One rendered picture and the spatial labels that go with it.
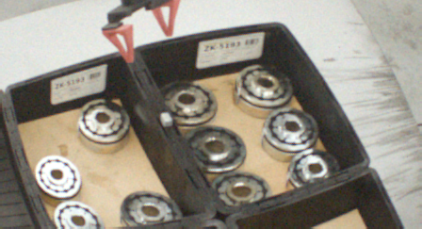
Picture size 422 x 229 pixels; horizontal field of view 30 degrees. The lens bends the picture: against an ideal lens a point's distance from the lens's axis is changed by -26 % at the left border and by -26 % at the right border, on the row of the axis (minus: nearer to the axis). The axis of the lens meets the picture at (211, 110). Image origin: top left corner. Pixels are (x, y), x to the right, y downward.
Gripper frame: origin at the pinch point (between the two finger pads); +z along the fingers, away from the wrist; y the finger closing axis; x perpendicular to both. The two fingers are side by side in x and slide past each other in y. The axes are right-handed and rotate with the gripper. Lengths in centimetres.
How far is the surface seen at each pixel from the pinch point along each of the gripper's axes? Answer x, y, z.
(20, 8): 169, 77, 12
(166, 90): 4.4, 4.5, 10.9
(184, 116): -0.8, 2.0, 14.0
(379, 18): 70, 182, 65
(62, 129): 14.4, -14.8, 9.2
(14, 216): 7.9, -41.3, 14.2
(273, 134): -12.2, 9.1, 20.3
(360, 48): 3, 64, 28
